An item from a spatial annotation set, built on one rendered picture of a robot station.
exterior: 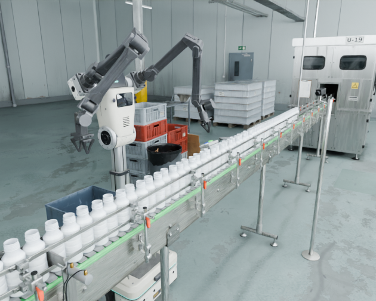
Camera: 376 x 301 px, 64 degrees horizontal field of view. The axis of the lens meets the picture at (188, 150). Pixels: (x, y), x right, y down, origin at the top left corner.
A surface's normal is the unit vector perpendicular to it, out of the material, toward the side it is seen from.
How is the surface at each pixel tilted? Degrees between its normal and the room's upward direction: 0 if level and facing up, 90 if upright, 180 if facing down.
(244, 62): 90
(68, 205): 90
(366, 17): 90
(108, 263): 90
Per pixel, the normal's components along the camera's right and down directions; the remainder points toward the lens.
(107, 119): -0.53, 0.40
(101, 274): 0.84, 0.15
